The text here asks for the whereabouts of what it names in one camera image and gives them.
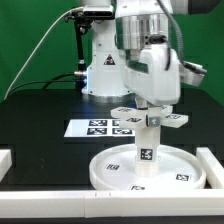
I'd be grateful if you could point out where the white frame rail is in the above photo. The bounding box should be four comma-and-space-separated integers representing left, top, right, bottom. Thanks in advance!
0, 189, 224, 218
196, 147, 224, 189
0, 149, 12, 182

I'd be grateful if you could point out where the white round table top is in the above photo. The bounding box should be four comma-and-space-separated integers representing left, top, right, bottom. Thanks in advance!
89, 144, 206, 191

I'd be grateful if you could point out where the white frame front rail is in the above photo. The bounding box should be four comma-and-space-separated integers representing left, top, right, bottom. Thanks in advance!
0, 189, 224, 218

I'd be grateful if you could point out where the black cable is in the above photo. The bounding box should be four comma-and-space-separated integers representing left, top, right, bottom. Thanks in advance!
5, 72, 84, 100

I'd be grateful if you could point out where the white camera cable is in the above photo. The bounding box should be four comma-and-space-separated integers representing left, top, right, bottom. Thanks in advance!
3, 6, 84, 101

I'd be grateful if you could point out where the white cross table base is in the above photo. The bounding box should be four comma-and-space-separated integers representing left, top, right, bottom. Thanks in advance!
111, 106, 188, 130

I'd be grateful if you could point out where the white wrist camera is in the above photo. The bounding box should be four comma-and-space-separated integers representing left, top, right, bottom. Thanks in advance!
179, 62, 207, 87

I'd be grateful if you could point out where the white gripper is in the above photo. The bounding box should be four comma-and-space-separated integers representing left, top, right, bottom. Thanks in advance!
123, 44, 180, 128

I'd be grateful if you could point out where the white marker sheet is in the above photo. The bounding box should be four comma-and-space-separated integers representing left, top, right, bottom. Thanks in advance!
64, 119, 134, 138

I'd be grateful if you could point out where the white frame right rail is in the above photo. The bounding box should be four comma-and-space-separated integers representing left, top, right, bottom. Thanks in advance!
196, 147, 224, 189

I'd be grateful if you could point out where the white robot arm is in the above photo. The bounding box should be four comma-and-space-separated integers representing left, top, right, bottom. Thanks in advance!
83, 0, 221, 127

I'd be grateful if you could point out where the white frame left rail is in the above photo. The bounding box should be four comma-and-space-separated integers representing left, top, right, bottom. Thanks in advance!
0, 149, 12, 182

